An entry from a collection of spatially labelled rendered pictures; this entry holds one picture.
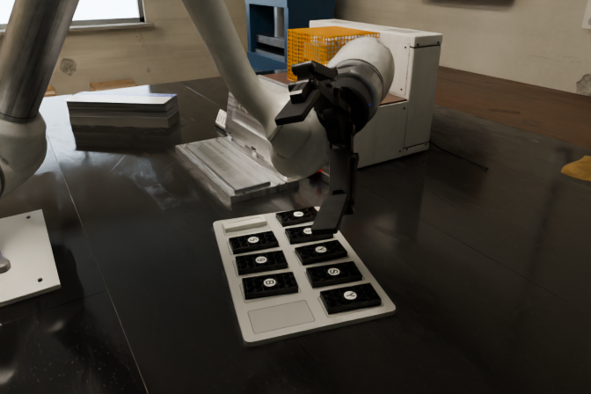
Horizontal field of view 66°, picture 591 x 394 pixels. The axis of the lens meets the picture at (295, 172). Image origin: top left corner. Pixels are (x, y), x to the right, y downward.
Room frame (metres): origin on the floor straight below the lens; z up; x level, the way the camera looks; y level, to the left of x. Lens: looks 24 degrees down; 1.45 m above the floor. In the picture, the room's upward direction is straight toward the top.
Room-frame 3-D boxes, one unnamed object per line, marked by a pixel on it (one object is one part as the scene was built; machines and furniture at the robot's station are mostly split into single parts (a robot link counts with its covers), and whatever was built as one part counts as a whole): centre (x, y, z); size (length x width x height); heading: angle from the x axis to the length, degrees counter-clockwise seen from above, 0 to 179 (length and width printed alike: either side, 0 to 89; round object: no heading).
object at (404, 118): (1.48, -0.22, 1.09); 0.75 x 0.40 x 0.38; 32
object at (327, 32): (1.51, -0.12, 1.19); 0.23 x 0.20 x 0.17; 32
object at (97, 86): (4.21, 1.70, 0.42); 0.41 x 0.36 x 0.15; 122
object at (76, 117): (1.75, 0.68, 0.95); 0.40 x 0.13 x 0.10; 84
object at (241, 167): (1.27, 0.20, 0.92); 0.44 x 0.21 x 0.04; 32
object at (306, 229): (0.87, -0.03, 0.92); 0.10 x 0.05 x 0.01; 105
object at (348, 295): (0.65, -0.10, 0.92); 0.10 x 0.05 x 0.01; 105
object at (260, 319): (0.78, 0.01, 0.90); 0.40 x 0.27 x 0.01; 17
